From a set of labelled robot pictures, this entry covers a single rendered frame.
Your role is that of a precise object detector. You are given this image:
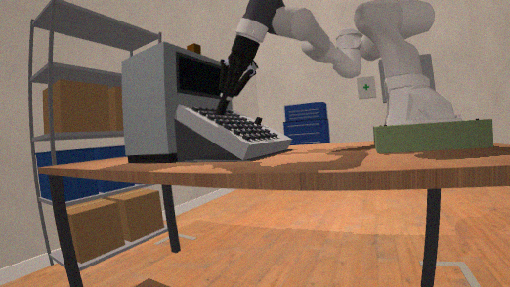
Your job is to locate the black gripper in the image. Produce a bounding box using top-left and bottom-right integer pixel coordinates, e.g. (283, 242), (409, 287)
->
(216, 35), (260, 115)

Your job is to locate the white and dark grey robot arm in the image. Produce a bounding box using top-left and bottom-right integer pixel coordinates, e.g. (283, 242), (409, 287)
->
(236, 0), (463, 125)

